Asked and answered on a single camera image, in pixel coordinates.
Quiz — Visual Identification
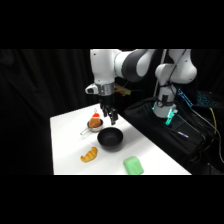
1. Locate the toy croissant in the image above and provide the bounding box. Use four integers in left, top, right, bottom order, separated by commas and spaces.
79, 146, 99, 164

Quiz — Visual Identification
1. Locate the green soap-shaped block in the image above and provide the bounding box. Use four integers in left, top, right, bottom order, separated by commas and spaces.
122, 155, 145, 176

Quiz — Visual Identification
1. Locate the white blue pen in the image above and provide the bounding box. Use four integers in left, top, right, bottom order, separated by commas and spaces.
176, 130, 190, 139

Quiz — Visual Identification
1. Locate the black bowl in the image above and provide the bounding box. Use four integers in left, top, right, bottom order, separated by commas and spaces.
96, 126, 125, 151

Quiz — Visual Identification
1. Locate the small metal pot with handle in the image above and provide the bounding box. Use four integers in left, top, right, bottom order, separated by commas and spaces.
79, 119, 105, 136

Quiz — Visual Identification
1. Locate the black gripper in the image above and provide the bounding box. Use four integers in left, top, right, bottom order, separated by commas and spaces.
98, 93, 120, 126

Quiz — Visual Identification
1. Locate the black curtain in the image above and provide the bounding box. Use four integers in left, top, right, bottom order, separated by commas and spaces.
0, 49, 224, 176

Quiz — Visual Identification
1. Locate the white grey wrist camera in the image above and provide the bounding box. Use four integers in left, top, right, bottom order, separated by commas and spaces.
85, 83, 100, 95

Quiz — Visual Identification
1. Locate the yellow wrist cable tag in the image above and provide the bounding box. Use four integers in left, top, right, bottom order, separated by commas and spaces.
114, 84, 135, 98

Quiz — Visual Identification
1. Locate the brown plush toy, red hat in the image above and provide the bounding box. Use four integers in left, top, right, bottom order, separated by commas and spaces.
88, 112, 103, 129

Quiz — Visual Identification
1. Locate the yellow cable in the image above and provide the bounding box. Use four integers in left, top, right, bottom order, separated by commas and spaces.
208, 107, 224, 164

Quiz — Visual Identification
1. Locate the black equipment box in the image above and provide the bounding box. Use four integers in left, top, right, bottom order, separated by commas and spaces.
123, 96, 209, 169

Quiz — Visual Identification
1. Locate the keyboard with blue backlight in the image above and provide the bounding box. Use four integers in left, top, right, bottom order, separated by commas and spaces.
195, 89, 224, 110

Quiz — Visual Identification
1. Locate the green status light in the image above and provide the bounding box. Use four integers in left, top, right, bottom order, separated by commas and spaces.
164, 107, 178, 127

